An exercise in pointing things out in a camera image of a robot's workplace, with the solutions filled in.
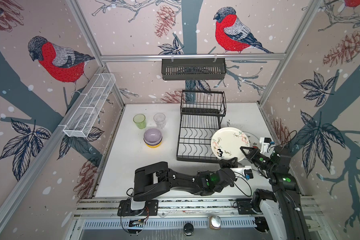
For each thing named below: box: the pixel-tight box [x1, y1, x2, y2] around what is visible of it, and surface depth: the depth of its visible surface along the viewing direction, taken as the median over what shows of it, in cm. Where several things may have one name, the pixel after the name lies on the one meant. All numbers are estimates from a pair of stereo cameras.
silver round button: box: [209, 215, 221, 230], surface depth 62 cm
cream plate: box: [210, 127, 250, 162], surface depth 81 cm
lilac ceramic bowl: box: [143, 128, 163, 145], surface depth 95 cm
